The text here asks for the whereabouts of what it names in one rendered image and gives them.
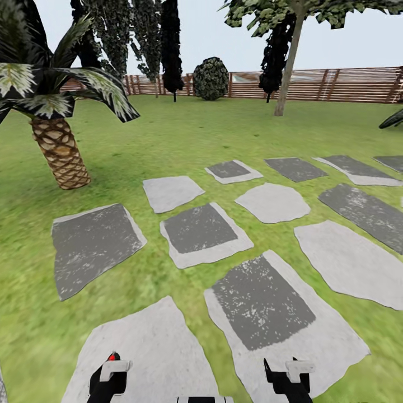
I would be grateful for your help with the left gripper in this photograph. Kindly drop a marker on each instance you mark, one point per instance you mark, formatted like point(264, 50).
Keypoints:
point(116, 384)

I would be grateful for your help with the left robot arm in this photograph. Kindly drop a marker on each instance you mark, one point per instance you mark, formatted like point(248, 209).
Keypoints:
point(111, 378)

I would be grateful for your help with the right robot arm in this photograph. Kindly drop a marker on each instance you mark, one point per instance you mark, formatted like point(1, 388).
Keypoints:
point(295, 383)

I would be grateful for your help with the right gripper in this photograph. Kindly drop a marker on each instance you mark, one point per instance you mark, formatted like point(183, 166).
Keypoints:
point(281, 384)

